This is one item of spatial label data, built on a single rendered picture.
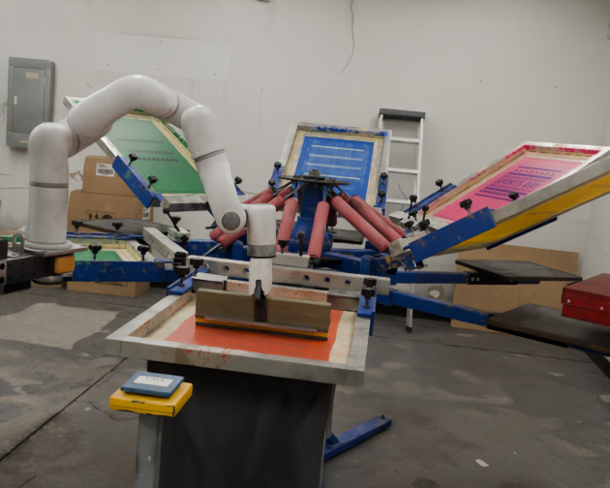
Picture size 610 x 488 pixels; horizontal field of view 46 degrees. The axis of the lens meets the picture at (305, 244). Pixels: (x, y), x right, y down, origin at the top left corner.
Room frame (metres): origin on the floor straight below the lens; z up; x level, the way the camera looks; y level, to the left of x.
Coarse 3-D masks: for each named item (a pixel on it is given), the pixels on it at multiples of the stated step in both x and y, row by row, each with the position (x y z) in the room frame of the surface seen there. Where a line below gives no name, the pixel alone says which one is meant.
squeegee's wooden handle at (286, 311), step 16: (208, 304) 1.86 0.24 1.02; (224, 304) 1.86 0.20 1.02; (240, 304) 1.85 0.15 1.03; (272, 304) 1.85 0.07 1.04; (288, 304) 1.84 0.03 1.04; (304, 304) 1.84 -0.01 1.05; (320, 304) 1.84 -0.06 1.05; (272, 320) 1.85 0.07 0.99; (288, 320) 1.84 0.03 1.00; (304, 320) 1.84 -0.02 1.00; (320, 320) 1.84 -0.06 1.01
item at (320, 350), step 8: (336, 312) 2.18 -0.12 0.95; (336, 320) 2.07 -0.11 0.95; (336, 328) 1.98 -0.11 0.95; (328, 336) 1.89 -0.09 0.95; (312, 344) 1.80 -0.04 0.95; (320, 344) 1.81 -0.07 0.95; (328, 344) 1.82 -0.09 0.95; (264, 352) 1.69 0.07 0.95; (272, 352) 1.70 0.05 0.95; (280, 352) 1.70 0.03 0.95; (312, 352) 1.73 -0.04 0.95; (320, 352) 1.73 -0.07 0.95; (328, 352) 1.74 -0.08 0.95; (328, 360) 1.68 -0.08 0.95
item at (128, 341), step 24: (240, 288) 2.30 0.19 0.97; (288, 288) 2.29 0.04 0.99; (144, 312) 1.82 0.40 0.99; (168, 312) 1.92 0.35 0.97; (120, 336) 1.59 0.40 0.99; (144, 336) 1.73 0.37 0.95; (360, 336) 1.79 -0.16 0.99; (168, 360) 1.55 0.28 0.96; (192, 360) 1.55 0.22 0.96; (216, 360) 1.54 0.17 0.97; (240, 360) 1.54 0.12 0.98; (264, 360) 1.53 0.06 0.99; (288, 360) 1.53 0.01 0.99; (312, 360) 1.55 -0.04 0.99; (360, 360) 1.58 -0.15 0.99; (360, 384) 1.51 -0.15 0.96
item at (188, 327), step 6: (192, 318) 1.95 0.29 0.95; (180, 324) 1.87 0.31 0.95; (186, 324) 1.87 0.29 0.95; (192, 324) 1.88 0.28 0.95; (180, 330) 1.81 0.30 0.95; (186, 330) 1.82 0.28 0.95; (192, 330) 1.82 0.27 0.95; (168, 336) 1.75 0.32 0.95; (174, 336) 1.76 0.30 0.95; (180, 336) 1.76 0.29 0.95; (186, 336) 1.77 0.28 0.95; (180, 342) 1.71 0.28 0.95; (186, 342) 1.72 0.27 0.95; (192, 342) 1.72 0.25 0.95; (198, 342) 1.73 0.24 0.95; (228, 348) 1.70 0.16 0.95; (234, 348) 1.71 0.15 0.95; (240, 348) 1.71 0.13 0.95
